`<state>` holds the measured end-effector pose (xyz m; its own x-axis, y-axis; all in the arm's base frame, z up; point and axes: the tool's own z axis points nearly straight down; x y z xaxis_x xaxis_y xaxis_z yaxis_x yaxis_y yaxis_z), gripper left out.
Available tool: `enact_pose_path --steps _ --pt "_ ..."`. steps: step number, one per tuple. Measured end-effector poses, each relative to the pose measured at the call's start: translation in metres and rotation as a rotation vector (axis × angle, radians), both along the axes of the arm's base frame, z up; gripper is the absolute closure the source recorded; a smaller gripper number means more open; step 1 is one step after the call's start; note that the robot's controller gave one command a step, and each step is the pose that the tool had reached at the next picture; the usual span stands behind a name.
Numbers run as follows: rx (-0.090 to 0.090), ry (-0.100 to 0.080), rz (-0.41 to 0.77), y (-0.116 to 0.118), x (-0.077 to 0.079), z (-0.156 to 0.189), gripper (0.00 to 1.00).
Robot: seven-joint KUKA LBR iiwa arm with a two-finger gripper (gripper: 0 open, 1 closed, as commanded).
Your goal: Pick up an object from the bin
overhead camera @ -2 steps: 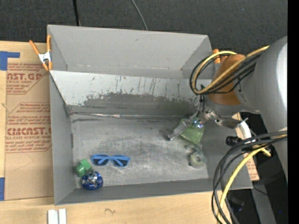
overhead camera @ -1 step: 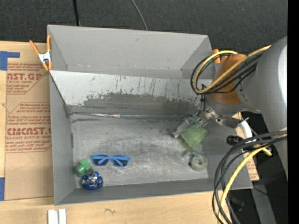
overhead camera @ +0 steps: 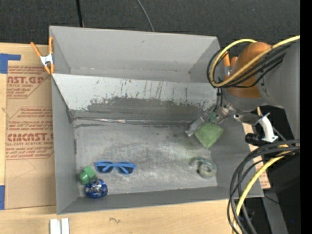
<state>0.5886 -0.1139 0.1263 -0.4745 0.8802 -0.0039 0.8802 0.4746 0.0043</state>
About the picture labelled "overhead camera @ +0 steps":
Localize small green cup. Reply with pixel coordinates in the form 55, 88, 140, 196
78, 165, 97, 186

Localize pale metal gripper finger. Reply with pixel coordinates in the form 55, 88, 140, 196
185, 117, 208, 134
187, 119, 210, 137

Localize brown cardboard board, red print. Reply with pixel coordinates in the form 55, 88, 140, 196
0, 42, 57, 210

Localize blue sunglasses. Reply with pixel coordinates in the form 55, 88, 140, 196
94, 160, 137, 175

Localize black cylinder on white bracket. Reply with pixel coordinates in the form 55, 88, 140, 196
245, 112, 279, 146

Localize clear tape dispenser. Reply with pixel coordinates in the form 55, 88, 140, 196
189, 156, 218, 179

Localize shiny blue ball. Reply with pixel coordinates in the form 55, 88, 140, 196
84, 178, 109, 199

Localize grey metal bin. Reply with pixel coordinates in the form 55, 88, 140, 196
48, 25, 265, 215

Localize green sponge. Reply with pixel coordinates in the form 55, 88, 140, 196
194, 122, 224, 149

